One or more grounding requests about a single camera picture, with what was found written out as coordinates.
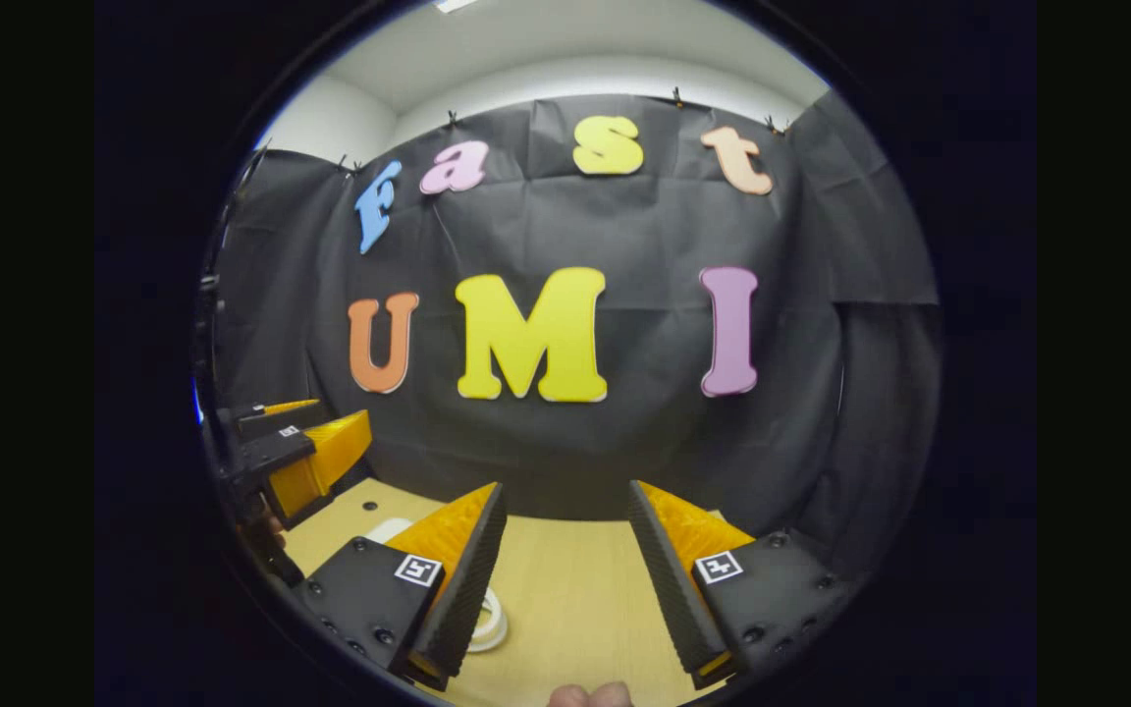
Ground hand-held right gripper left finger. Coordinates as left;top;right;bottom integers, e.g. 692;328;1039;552
291;481;509;691

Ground white suitcase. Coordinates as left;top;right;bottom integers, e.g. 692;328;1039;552
364;517;510;654

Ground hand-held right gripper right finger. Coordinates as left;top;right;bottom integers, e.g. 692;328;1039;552
627;479;856;690

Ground black backdrop cloth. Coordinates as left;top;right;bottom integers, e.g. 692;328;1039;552
200;90;942;575

